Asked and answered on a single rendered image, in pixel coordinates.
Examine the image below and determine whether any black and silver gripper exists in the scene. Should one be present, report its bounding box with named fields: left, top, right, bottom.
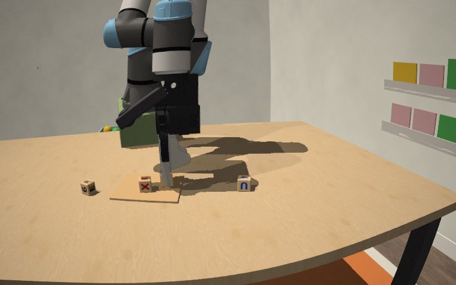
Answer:
left=153, top=72, right=200, bottom=187

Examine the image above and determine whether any tan letter block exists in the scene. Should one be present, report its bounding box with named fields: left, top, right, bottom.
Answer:
left=237, top=175, right=251, bottom=192
left=138, top=176, right=152, bottom=192
left=80, top=179, right=96, bottom=196
left=160, top=171, right=173, bottom=187

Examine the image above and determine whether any tan square mat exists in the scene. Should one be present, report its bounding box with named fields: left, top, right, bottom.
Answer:
left=109, top=173, right=184, bottom=204

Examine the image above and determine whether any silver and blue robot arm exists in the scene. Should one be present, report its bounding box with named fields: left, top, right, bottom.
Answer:
left=103, top=0, right=212, bottom=129

